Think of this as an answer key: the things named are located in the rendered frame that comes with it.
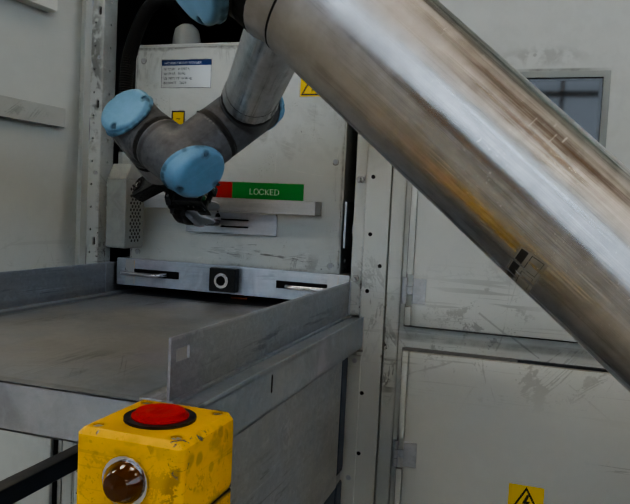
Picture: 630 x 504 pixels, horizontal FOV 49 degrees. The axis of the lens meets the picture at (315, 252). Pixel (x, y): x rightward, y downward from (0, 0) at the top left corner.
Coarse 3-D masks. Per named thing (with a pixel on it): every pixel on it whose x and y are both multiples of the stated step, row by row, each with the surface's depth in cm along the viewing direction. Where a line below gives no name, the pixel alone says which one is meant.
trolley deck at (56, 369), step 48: (0, 336) 99; (48, 336) 101; (96, 336) 103; (144, 336) 105; (336, 336) 115; (0, 384) 76; (48, 384) 75; (96, 384) 76; (144, 384) 77; (240, 384) 78; (288, 384) 94; (48, 432) 74; (240, 432) 79
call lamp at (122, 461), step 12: (120, 456) 44; (108, 468) 44; (120, 468) 43; (132, 468) 44; (108, 480) 43; (120, 480) 43; (132, 480) 43; (144, 480) 44; (108, 492) 43; (120, 492) 43; (132, 492) 43; (144, 492) 44
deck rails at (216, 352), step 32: (0, 288) 121; (32, 288) 129; (64, 288) 138; (96, 288) 148; (224, 320) 81; (256, 320) 90; (288, 320) 102; (320, 320) 117; (192, 352) 73; (224, 352) 81; (256, 352) 91; (192, 384) 74
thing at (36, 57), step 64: (0, 0) 131; (64, 0) 145; (0, 64) 132; (64, 64) 146; (0, 128) 133; (64, 128) 148; (0, 192) 134; (64, 192) 149; (0, 256) 135; (64, 256) 150
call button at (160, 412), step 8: (144, 408) 48; (152, 408) 48; (160, 408) 48; (168, 408) 48; (176, 408) 48; (184, 408) 49; (136, 416) 47; (144, 416) 46; (152, 416) 46; (160, 416) 46; (168, 416) 47; (176, 416) 47; (184, 416) 48; (152, 424) 46; (160, 424) 46
